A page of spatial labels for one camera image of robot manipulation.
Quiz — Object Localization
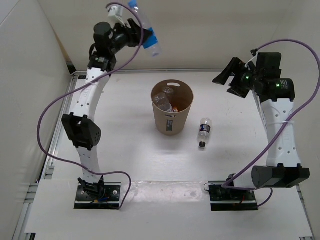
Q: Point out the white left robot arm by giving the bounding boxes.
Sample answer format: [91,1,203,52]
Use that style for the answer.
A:
[62,18,153,200]

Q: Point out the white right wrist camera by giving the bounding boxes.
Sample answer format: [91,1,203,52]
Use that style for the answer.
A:
[245,49,258,69]

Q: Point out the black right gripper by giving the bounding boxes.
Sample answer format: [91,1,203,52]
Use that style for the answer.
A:
[212,57,262,99]

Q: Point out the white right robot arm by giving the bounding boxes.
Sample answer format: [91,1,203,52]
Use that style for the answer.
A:
[213,52,310,200]

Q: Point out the clear bottle black label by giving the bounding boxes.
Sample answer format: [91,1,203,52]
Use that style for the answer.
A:
[197,118,212,149]

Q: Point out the beige round waste bin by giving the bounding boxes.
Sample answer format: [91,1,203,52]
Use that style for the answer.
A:
[151,79,194,136]

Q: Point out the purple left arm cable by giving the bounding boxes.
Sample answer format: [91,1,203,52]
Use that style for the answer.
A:
[36,2,145,210]

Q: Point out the clear bottle blue orange label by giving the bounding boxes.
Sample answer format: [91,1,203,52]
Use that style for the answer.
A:
[152,86,175,113]

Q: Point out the clear bottle blue cap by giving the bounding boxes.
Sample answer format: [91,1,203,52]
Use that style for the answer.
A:
[128,0,162,57]

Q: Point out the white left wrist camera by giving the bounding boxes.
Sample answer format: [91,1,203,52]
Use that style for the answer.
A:
[108,5,124,25]

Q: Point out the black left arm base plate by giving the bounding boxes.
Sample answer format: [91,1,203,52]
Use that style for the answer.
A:
[73,182,122,210]

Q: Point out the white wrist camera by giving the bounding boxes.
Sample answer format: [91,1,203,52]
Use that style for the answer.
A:
[108,5,124,25]
[245,49,258,69]

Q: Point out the orange packet inside bin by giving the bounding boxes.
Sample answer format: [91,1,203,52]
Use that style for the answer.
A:
[172,107,179,113]

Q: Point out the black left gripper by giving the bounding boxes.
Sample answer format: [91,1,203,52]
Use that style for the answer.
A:
[109,19,153,55]

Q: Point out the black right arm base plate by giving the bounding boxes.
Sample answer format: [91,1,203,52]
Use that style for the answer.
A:
[203,182,258,212]

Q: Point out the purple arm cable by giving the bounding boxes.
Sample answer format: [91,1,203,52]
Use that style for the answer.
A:
[222,38,320,208]
[36,2,145,210]

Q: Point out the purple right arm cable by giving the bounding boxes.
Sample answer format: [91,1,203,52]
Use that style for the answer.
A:
[222,38,320,208]

